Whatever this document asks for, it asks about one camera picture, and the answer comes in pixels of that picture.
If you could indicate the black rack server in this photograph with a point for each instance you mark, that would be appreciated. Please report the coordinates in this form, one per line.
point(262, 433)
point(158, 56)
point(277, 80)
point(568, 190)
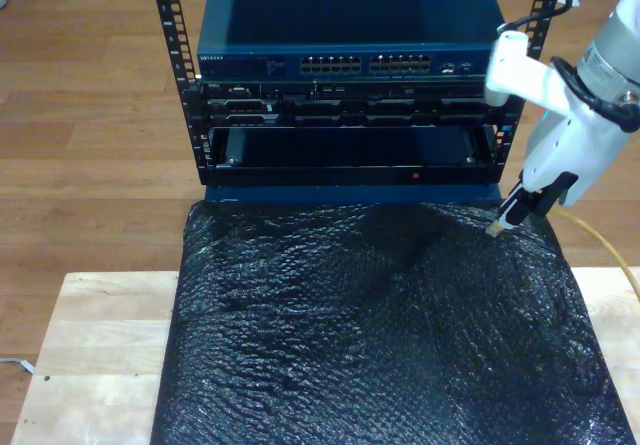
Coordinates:
point(350, 110)

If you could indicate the blue network switch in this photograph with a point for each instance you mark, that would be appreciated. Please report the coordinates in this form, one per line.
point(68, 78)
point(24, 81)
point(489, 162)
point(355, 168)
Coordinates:
point(325, 15)

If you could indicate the black bubble wrap mat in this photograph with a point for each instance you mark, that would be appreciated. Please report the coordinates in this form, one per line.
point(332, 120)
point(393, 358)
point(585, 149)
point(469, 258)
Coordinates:
point(350, 340)

